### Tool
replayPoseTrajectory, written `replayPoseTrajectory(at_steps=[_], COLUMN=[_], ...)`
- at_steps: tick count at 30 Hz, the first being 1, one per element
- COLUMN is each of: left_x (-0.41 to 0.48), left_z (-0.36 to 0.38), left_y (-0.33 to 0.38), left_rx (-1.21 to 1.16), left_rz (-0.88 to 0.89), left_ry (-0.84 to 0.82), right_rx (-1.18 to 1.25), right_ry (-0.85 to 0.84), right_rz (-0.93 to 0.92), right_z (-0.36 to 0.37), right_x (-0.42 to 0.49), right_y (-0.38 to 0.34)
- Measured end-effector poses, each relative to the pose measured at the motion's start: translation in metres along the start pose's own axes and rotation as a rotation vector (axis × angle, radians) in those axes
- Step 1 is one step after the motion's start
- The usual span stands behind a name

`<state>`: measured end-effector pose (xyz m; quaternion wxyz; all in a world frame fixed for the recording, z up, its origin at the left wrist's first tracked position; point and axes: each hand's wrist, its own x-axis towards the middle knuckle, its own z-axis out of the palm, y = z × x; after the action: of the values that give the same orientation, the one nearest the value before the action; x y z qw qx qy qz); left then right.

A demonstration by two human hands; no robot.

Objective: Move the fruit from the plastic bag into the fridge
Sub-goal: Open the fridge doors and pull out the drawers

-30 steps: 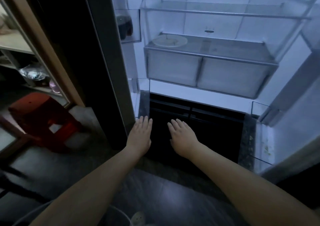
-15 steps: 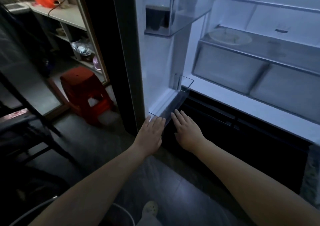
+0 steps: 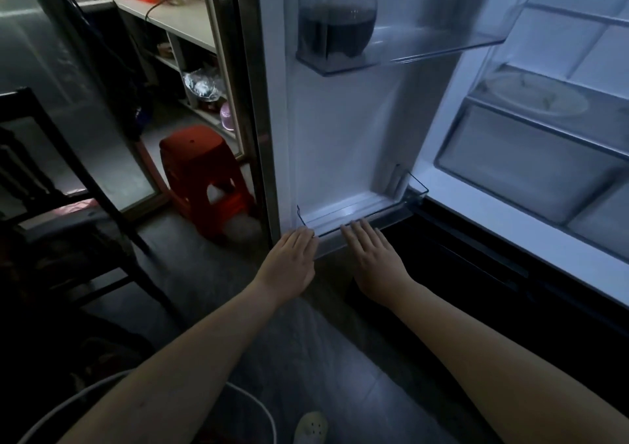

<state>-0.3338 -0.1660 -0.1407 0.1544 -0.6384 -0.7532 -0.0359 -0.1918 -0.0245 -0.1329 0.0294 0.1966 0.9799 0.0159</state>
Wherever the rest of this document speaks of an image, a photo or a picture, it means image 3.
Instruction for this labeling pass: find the dark wooden chair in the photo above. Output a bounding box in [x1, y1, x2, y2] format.
[0, 87, 183, 321]

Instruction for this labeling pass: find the white kitchen counter shelf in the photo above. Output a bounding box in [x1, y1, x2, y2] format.
[68, 0, 244, 157]

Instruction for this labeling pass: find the deep clear door bin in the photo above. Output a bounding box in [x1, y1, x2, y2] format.
[294, 0, 544, 77]

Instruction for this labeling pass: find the white cable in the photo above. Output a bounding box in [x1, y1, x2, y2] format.
[17, 369, 278, 444]

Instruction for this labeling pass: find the person's right hand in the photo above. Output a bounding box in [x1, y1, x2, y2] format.
[339, 218, 416, 307]

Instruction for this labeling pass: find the black refrigerator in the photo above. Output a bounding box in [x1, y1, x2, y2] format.
[204, 0, 629, 444]

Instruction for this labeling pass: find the dark drink bottle red label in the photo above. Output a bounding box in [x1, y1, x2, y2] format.
[298, 0, 378, 61]

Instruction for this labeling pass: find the clear round plastic plate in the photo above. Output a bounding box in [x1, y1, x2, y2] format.
[484, 72, 590, 118]

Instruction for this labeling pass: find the glass sliding door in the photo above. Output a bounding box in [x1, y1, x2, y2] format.
[0, 0, 163, 213]

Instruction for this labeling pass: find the shallow clear door bin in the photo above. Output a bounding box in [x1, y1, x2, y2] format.
[296, 171, 429, 238]

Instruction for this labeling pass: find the silver crumpled plastic bag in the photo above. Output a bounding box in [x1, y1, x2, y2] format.
[182, 67, 225, 103]

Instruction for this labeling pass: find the red plastic stool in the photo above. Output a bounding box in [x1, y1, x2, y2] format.
[158, 125, 256, 241]

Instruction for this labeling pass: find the person's right forearm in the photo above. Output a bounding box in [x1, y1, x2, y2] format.
[385, 281, 629, 444]

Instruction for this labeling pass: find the person's left hand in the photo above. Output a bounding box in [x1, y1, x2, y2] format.
[253, 226, 320, 307]

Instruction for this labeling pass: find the person's left forearm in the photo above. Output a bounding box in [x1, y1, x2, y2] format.
[58, 281, 284, 444]

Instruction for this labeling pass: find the white perforated shoe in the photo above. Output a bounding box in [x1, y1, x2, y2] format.
[293, 411, 329, 444]

